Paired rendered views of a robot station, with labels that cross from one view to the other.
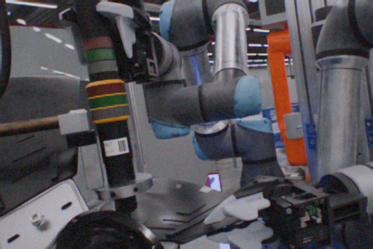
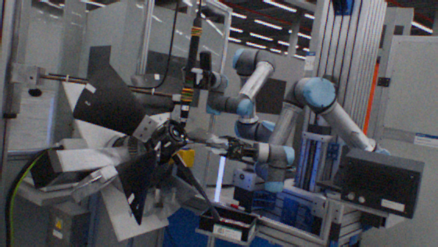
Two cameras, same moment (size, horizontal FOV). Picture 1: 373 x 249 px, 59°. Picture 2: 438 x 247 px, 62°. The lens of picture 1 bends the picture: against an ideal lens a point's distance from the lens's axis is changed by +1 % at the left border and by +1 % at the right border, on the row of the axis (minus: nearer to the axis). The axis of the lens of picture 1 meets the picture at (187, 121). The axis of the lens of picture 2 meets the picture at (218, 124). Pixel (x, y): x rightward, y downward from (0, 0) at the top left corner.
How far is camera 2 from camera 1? 1.08 m
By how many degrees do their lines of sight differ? 12
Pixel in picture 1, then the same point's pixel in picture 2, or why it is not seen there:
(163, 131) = (209, 110)
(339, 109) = (280, 124)
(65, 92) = (177, 86)
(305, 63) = not seen: hidden behind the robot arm
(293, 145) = not seen: hidden behind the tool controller
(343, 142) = (277, 138)
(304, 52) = not seen: hidden behind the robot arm
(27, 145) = (162, 99)
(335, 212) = (246, 152)
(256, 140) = (267, 134)
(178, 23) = (241, 62)
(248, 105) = (242, 111)
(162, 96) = (213, 96)
